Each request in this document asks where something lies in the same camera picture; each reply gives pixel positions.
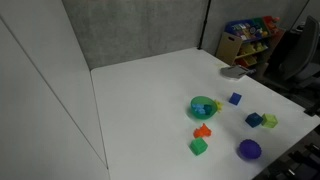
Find teal green toy figure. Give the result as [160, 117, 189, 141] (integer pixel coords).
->
[203, 104, 214, 116]

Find light blue toy figure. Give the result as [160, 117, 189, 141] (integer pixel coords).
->
[191, 103, 206, 116]

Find green translucent bowl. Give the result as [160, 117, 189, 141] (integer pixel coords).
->
[190, 95, 218, 121]

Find orange toy figure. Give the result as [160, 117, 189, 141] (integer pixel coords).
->
[193, 122, 213, 139]

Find yellow spiky toy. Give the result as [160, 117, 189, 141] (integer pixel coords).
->
[214, 99, 224, 114]

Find wooden toy storage shelf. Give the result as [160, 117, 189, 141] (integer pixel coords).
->
[215, 15, 287, 69]

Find grey flat device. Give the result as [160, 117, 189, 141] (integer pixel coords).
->
[219, 65, 250, 80]

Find black vertical pole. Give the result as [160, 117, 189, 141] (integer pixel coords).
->
[197, 0, 212, 51]

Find dark blue embossed cube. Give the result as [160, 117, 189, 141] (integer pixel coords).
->
[245, 112, 264, 129]

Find blue storage bin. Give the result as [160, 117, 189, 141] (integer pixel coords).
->
[224, 19, 259, 43]

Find purple spiky ball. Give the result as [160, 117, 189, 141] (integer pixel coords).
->
[238, 138, 263, 160]

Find lime green cube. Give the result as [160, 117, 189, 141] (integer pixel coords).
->
[260, 113, 279, 130]

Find green storage bin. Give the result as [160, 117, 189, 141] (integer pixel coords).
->
[251, 17, 268, 32]

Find red storage bin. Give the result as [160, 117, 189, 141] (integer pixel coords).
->
[262, 15, 280, 30]

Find grey office chair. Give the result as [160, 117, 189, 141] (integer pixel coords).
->
[266, 14, 320, 92]

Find black equipment frame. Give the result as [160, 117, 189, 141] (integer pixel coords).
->
[258, 125, 320, 180]

